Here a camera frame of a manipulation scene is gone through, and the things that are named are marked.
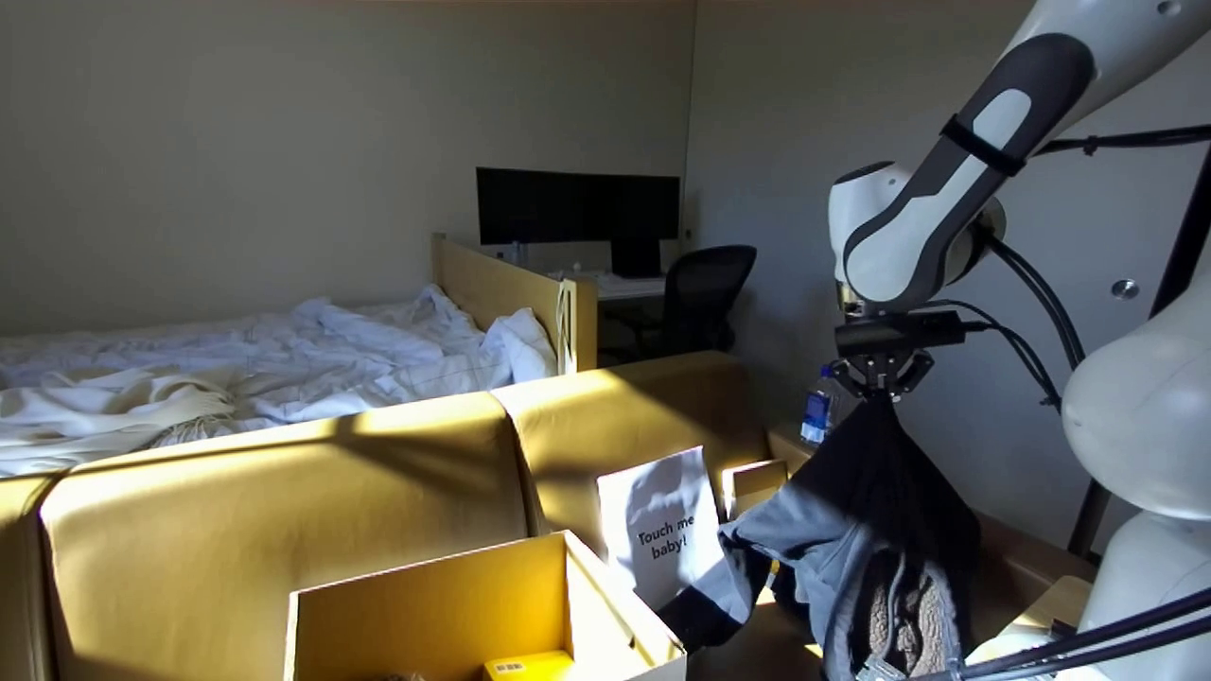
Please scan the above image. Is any yellow item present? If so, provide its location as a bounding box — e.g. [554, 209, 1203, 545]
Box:
[481, 645, 580, 681]

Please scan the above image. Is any narrow tan sofa cushion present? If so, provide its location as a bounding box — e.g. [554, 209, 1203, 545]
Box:
[492, 347, 777, 561]

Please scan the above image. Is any small brown cardboard card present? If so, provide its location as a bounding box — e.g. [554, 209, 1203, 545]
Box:
[718, 453, 796, 522]

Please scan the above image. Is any open cardboard box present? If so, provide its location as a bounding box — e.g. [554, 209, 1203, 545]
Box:
[37, 389, 535, 681]
[279, 527, 694, 681]

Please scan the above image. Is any clear water bottle blue label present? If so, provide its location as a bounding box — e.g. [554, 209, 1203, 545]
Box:
[800, 364, 843, 450]

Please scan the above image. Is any white desk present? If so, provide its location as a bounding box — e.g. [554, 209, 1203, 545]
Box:
[486, 238, 672, 306]

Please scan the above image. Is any dark door frame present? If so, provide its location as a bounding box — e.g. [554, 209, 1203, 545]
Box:
[1066, 147, 1211, 561]

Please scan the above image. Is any dark blue jacket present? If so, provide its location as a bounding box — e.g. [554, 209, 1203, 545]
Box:
[656, 389, 989, 681]

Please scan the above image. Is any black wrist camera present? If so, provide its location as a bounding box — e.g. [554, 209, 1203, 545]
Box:
[838, 306, 971, 351]

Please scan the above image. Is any bed with white sheets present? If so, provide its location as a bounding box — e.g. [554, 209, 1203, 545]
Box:
[0, 281, 556, 479]

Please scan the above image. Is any black cable bundle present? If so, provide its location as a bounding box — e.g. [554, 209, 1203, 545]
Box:
[960, 582, 1211, 681]

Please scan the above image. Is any white paper sign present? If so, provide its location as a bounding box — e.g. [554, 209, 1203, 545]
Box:
[594, 442, 738, 617]

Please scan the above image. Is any black office chair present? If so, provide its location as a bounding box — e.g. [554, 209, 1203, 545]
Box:
[660, 242, 759, 360]

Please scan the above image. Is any tan sofa cushion strip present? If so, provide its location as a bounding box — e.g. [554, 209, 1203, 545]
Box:
[0, 474, 56, 681]

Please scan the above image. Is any black computer monitor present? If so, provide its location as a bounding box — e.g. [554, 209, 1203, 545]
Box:
[473, 163, 684, 281]

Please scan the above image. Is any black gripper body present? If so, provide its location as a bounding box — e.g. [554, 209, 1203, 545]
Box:
[834, 316, 942, 392]

